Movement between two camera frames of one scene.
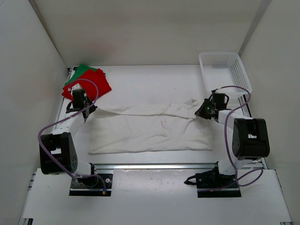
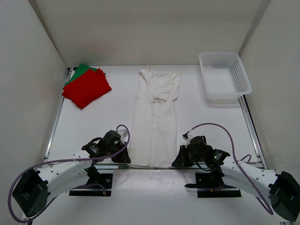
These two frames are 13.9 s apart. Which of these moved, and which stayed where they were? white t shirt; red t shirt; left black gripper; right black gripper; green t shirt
Moved: left black gripper; right black gripper; white t shirt
Stayed: red t shirt; green t shirt
